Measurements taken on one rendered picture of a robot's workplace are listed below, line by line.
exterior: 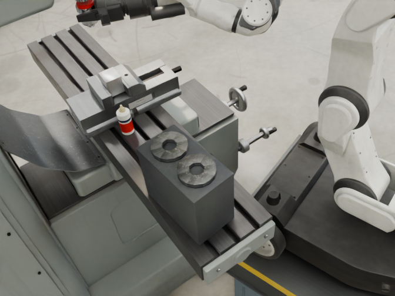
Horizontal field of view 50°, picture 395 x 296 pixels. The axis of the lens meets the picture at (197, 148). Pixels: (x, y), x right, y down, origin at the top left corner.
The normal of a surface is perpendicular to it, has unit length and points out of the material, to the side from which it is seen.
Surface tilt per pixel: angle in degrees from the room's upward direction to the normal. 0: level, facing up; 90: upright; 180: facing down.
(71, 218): 90
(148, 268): 0
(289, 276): 0
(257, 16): 46
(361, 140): 62
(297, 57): 0
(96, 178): 90
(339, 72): 90
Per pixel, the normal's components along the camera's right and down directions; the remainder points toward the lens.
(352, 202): -0.60, 0.62
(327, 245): -0.07, -0.66
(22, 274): 0.57, 0.57
